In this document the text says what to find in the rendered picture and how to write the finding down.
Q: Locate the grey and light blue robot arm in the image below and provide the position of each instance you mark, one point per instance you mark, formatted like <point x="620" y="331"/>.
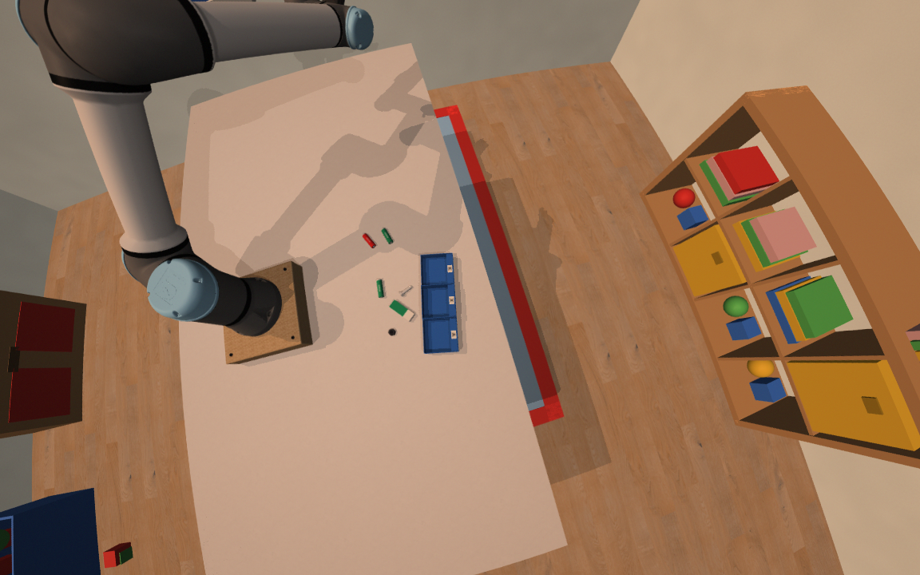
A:
<point x="105" y="54"/>

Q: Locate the blue rack of bins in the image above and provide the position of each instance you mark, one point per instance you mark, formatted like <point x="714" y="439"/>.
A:
<point x="439" y="317"/>

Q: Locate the green rectangular block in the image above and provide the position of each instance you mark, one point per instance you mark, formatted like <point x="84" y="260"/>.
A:
<point x="404" y="312"/>

